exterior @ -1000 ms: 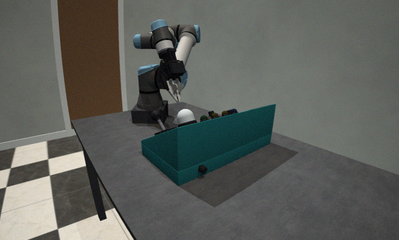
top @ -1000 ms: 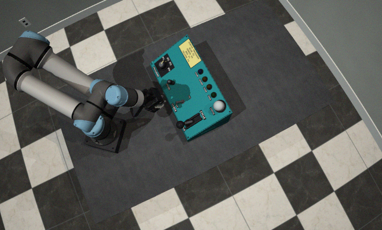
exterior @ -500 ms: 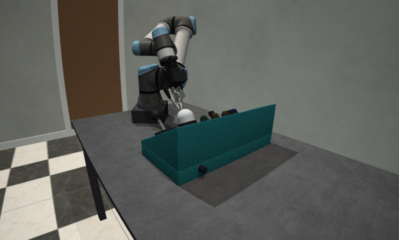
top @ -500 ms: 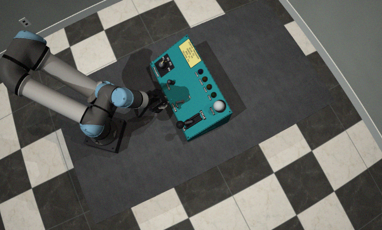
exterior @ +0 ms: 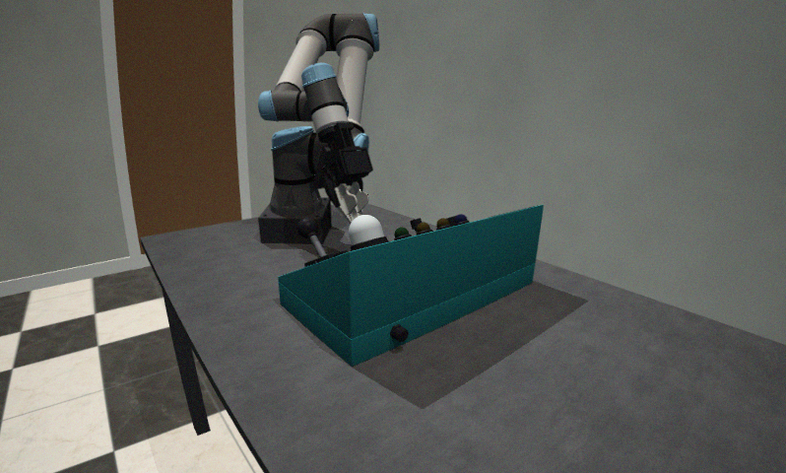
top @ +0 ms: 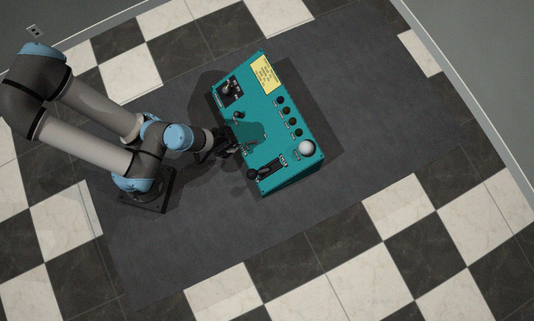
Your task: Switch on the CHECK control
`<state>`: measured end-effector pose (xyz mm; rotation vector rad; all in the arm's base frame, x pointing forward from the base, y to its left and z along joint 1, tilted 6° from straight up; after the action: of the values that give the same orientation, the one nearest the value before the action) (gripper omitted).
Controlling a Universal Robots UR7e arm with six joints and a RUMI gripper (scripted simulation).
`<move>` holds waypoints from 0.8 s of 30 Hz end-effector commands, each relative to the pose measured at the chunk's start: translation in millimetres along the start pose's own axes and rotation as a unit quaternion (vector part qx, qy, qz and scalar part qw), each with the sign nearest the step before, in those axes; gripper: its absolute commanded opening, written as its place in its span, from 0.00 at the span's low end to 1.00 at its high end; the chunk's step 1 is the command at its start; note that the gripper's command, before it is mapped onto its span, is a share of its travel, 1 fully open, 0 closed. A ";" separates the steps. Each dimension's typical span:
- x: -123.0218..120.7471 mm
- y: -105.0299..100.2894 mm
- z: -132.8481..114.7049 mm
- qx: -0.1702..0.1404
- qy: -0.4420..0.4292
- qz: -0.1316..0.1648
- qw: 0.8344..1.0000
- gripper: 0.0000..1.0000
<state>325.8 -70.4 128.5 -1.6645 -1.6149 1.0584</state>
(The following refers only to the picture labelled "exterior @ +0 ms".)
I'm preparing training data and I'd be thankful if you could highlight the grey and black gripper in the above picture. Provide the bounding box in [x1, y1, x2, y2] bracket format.
[318, 122, 373, 223]

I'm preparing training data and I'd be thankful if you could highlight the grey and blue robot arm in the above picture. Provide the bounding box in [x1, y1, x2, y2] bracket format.
[258, 13, 379, 217]

